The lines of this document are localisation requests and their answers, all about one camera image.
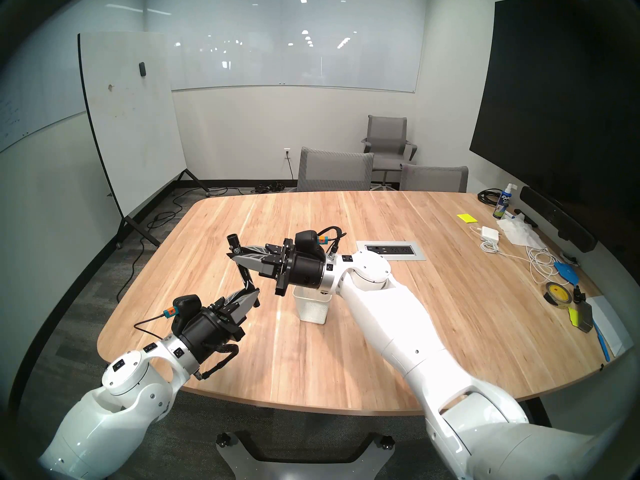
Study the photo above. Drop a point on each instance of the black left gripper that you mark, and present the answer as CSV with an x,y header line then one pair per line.
x,y
210,334

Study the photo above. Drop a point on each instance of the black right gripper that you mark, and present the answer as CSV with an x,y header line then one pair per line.
x,y
307,271

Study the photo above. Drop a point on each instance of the black permanent marker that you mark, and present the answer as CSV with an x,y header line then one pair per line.
x,y
246,279

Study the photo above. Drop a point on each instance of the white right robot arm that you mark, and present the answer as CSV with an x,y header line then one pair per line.
x,y
400,334

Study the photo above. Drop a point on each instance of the gray robot base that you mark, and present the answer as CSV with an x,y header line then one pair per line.
x,y
300,469

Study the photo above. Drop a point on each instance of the white mesh pen holder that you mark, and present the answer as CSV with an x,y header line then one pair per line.
x,y
312,309

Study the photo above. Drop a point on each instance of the gray mesh office chair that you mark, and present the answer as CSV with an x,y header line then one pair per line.
x,y
335,171
432,179

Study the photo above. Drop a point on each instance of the silver table power outlet panel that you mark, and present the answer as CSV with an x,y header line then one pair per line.
x,y
395,250

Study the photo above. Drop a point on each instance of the gray swivel chair with armrests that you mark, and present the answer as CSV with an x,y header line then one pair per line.
x,y
387,134

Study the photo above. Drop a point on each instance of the rolling whiteboard on black stand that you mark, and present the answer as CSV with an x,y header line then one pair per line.
x,y
130,124

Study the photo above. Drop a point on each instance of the yellow sticky note pad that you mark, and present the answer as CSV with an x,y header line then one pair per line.
x,y
467,218

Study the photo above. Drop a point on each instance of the white power adapter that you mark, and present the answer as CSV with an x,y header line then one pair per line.
x,y
490,232

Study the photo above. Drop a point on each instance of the whiteboard cleaner spray bottle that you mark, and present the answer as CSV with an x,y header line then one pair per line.
x,y
501,204

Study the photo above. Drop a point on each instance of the crumpled white tissue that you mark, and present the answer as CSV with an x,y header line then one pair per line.
x,y
517,231

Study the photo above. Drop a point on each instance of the black and yellow tape roll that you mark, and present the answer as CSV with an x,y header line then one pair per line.
x,y
549,293

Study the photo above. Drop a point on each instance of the black video sound bar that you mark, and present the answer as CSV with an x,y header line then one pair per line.
x,y
555,216

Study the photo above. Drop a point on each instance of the flat blue plastic object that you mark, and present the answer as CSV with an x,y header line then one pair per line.
x,y
566,273

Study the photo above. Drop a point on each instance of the small black bottle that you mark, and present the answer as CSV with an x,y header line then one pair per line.
x,y
577,294

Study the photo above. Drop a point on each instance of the yellow and black block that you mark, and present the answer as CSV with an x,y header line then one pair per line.
x,y
582,316

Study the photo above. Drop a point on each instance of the thin blue stick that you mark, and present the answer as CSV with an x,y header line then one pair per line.
x,y
602,344

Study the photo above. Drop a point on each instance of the white paper sheet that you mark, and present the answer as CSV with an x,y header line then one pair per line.
x,y
612,324

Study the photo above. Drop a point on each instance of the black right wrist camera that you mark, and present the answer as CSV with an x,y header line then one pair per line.
x,y
307,241

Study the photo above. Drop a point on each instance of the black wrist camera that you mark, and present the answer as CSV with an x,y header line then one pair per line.
x,y
307,241
189,306

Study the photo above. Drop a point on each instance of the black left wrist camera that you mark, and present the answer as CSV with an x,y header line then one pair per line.
x,y
189,306

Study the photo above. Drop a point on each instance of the wide wall glass whiteboard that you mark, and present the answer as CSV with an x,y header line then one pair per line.
x,y
300,59

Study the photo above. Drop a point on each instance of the wall whiteboard with handwriting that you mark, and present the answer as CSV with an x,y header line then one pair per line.
x,y
40,94

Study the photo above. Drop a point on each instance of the large black wall television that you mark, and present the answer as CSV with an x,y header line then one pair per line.
x,y
550,109

